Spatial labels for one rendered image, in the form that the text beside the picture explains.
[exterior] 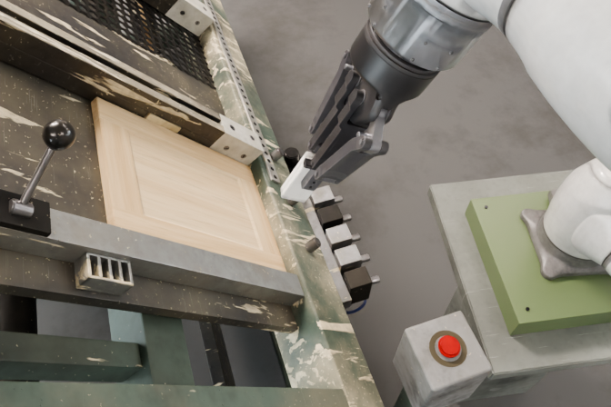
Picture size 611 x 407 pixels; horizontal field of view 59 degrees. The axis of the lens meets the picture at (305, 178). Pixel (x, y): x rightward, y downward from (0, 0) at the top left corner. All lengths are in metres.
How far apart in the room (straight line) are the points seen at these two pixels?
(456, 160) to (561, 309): 1.35
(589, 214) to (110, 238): 0.88
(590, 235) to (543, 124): 1.66
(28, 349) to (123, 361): 0.14
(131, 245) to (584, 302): 0.94
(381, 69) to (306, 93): 2.29
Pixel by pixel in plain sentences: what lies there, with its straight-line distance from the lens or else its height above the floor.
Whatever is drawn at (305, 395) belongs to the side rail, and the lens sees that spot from 0.93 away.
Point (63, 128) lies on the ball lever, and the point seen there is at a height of 1.42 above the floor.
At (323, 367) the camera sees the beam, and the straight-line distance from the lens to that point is 1.05.
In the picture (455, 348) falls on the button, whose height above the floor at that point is 0.95.
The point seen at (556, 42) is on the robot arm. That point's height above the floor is 1.71.
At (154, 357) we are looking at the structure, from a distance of 0.86.
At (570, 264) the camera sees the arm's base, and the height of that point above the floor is 0.84.
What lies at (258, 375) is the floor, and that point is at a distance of 1.99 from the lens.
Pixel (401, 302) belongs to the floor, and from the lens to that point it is 2.11.
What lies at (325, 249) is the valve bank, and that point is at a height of 0.74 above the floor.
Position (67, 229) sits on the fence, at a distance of 0.78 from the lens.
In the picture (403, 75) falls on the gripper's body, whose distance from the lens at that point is 0.45.
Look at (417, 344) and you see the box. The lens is 1.05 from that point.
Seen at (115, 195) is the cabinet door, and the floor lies 1.20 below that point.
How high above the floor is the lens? 1.90
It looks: 53 degrees down
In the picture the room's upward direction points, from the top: straight up
